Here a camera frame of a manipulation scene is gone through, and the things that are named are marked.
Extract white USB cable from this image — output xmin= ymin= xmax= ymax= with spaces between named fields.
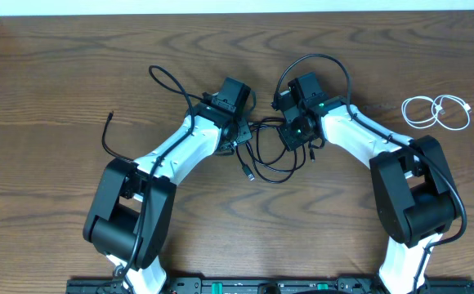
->
xmin=400 ymin=94 xmax=473 ymax=131

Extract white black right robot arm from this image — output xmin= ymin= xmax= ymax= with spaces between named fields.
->
xmin=272 ymin=87 xmax=467 ymax=293

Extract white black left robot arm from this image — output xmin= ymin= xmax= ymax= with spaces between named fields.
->
xmin=67 ymin=103 xmax=251 ymax=293

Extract black right camera cable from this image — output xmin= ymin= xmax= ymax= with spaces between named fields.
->
xmin=271 ymin=53 xmax=467 ymax=294

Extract black camera cable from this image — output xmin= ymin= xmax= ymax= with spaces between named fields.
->
xmin=112 ymin=65 xmax=205 ymax=287
xmin=271 ymin=53 xmax=467 ymax=294

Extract black left camera cable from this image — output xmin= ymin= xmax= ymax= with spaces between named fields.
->
xmin=112 ymin=65 xmax=205 ymax=287

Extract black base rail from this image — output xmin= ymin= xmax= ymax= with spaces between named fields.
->
xmin=65 ymin=276 xmax=474 ymax=294

